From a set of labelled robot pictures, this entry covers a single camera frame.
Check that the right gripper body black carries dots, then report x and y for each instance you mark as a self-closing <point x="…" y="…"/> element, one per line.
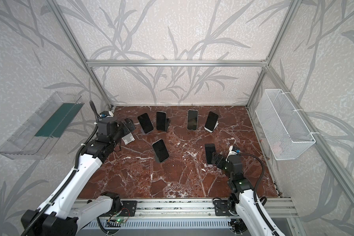
<point x="218" y="159"/>

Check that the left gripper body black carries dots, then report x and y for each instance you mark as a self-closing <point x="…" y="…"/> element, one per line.
<point x="127" y="126"/>

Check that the phone pink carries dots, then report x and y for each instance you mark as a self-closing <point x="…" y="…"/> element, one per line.
<point x="209" y="150"/>

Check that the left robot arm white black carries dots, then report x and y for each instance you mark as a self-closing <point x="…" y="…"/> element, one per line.
<point x="55" y="216"/>

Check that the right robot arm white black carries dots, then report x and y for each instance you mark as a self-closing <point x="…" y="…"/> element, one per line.
<point x="244" y="200"/>

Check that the white phone stand front right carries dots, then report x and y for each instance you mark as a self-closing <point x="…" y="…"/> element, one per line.
<point x="128" y="138"/>

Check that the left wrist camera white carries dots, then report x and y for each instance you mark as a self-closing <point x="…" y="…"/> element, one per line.
<point x="105" y="114"/>

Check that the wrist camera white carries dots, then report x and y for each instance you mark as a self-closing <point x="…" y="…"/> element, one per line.
<point x="233" y="150"/>
<point x="105" y="114"/>

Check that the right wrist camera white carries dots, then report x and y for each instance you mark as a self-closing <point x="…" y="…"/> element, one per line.
<point x="233" y="150"/>

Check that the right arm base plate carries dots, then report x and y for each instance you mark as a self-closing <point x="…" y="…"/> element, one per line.
<point x="221" y="207"/>

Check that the white wire mesh basket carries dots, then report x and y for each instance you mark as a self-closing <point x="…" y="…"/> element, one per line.
<point x="285" y="131"/>

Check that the clear plastic wall tray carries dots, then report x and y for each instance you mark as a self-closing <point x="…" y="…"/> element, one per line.
<point x="38" y="135"/>

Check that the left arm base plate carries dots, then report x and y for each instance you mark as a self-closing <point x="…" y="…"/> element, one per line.
<point x="128" y="210"/>

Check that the aluminium front rail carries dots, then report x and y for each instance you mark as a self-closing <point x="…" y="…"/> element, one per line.
<point x="191" y="208"/>

